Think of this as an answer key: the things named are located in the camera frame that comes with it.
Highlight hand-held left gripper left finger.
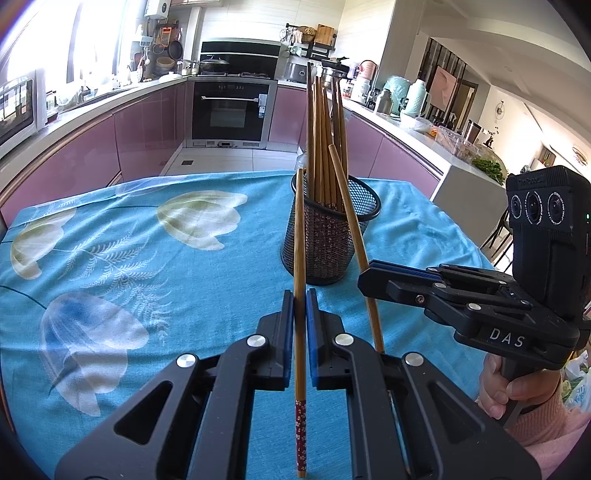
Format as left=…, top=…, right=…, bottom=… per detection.
left=54, top=290, right=295, bottom=480

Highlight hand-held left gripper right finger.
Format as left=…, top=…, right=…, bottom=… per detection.
left=305, top=288, right=541, bottom=480

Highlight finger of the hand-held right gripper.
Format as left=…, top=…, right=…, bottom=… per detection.
left=368, top=260, right=515, bottom=296
left=358, top=268, right=532, bottom=324

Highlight black mesh utensil holder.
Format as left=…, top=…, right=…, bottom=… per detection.
left=281, top=172, right=382, bottom=287

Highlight wooden chopstick red floral end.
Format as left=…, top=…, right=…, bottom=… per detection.
left=292, top=168, right=309, bottom=479
left=328, top=144, right=386, bottom=355

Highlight bunch of wooden chopsticks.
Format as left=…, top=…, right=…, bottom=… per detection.
left=306, top=62, right=352, bottom=278

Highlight person's right forearm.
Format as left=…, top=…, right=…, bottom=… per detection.
left=505, top=369, right=591, bottom=480

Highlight person's right hand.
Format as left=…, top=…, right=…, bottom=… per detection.
left=477, top=356, right=562, bottom=418

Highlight dining chair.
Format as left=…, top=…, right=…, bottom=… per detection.
left=480, top=217, right=513, bottom=268

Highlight green leafy vegetables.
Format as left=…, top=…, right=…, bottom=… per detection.
left=472, top=157, right=506, bottom=185

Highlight pink kitchen base cabinets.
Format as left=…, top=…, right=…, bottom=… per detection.
left=268, top=85, right=441, bottom=199
left=0, top=82, right=189, bottom=222

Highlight white green plastic bag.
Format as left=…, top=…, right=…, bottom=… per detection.
left=561, top=351, right=591, bottom=411

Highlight clear plastic container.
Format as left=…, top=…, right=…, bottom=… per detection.
left=436, top=124, right=476, bottom=160

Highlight blue floral tablecloth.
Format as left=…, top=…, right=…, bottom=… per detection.
left=0, top=170, right=497, bottom=480

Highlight mint green thermos jug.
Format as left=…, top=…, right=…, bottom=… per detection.
left=406, top=78, right=428, bottom=118

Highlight mint green kitchen appliance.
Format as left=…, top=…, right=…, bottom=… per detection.
left=383, top=75, right=411, bottom=112

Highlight stainless steel pressure cooker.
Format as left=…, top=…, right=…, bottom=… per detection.
left=320, top=58, right=350, bottom=88

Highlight built-in black oven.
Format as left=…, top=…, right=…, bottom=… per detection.
left=186, top=78, right=278, bottom=151

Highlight silver rice cooker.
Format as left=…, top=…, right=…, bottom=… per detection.
left=283, top=60, right=311, bottom=84

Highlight black wok with lid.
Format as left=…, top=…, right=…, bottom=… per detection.
left=198, top=55, right=230, bottom=75

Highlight black range hood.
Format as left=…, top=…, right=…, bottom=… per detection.
left=199, top=39, right=283, bottom=79

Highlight hanging pans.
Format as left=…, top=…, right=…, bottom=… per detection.
left=151, top=37, right=184, bottom=63

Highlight silver microwave oven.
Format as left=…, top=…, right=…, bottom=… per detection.
left=0, top=69, right=47, bottom=153

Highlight framed wall painting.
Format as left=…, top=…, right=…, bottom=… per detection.
left=429, top=65, right=458, bottom=114

